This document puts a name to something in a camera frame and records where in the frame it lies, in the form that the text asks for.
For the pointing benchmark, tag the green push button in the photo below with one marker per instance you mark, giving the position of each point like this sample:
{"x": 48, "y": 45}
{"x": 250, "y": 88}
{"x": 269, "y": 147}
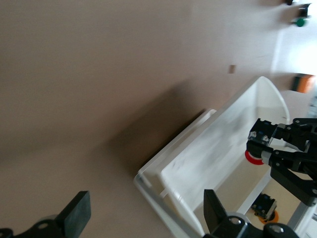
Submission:
{"x": 301, "y": 21}

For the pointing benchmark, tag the orange box with black base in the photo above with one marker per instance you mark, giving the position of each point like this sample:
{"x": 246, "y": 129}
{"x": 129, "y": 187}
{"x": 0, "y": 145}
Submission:
{"x": 307, "y": 83}

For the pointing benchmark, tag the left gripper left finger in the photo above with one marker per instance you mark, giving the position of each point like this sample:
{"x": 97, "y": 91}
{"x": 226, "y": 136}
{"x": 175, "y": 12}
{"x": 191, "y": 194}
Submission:
{"x": 74, "y": 215}

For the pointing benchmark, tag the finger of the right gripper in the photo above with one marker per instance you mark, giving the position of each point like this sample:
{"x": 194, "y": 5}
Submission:
{"x": 289, "y": 168}
{"x": 297, "y": 132}

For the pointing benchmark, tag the red push button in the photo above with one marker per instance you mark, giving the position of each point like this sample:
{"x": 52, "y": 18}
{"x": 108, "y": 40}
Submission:
{"x": 258, "y": 146}

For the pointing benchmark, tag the brown tape patch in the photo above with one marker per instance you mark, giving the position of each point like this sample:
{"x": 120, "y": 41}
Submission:
{"x": 232, "y": 69}

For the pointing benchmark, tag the white plastic drawer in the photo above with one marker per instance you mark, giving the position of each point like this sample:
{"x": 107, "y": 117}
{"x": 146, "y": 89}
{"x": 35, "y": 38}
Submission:
{"x": 210, "y": 153}

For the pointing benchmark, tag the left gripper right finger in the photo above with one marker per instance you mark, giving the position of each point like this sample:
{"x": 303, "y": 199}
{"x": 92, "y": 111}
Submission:
{"x": 215, "y": 218}

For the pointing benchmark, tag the dark maroon electronic component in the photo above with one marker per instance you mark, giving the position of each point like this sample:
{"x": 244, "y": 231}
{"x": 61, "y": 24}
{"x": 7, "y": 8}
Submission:
{"x": 287, "y": 2}

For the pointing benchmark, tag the orange push button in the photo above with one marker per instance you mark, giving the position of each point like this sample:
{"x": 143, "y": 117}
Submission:
{"x": 265, "y": 208}

